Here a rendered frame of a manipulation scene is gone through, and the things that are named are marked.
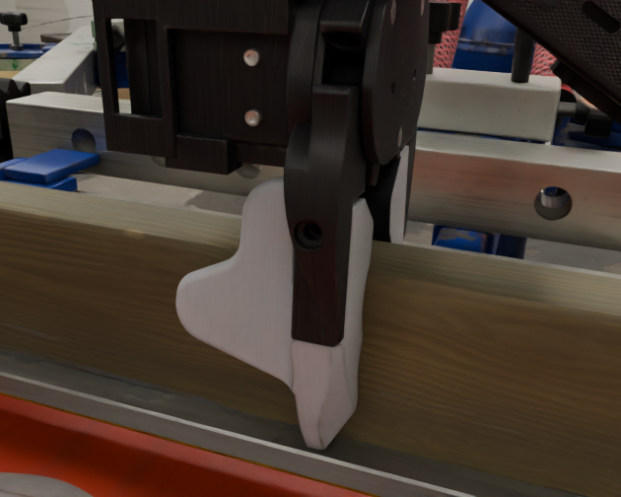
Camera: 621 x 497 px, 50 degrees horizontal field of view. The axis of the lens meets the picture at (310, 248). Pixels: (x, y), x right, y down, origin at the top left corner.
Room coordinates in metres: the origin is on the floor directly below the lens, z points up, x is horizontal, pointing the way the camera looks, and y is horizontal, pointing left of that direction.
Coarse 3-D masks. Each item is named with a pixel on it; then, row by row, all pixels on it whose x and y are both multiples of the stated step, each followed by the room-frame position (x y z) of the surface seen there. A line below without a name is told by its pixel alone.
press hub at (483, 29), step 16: (480, 0) 0.99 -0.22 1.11; (464, 16) 1.01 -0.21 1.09; (480, 16) 0.97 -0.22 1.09; (496, 16) 0.95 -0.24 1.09; (464, 32) 0.98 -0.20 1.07; (480, 32) 0.95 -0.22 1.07; (496, 32) 0.94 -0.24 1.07; (512, 32) 0.93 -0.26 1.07; (464, 48) 0.96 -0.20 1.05; (480, 48) 0.94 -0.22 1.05; (496, 48) 0.93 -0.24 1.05; (512, 48) 0.92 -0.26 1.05; (464, 64) 0.95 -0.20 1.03; (480, 64) 0.94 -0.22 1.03; (496, 64) 0.92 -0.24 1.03; (512, 64) 0.92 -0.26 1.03; (560, 192) 0.82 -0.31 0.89; (512, 240) 0.95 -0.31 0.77; (512, 256) 0.95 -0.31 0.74
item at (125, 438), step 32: (0, 416) 0.25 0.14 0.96; (32, 416) 0.25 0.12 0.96; (64, 416) 0.25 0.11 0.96; (0, 448) 0.23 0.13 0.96; (32, 448) 0.23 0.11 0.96; (64, 448) 0.23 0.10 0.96; (96, 448) 0.23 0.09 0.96; (128, 448) 0.23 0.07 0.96; (160, 448) 0.23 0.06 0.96; (192, 448) 0.23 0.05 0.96; (64, 480) 0.21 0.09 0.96; (96, 480) 0.21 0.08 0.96; (128, 480) 0.21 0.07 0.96; (160, 480) 0.21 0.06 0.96; (192, 480) 0.21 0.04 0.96; (224, 480) 0.21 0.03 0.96; (256, 480) 0.21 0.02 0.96; (288, 480) 0.21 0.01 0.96
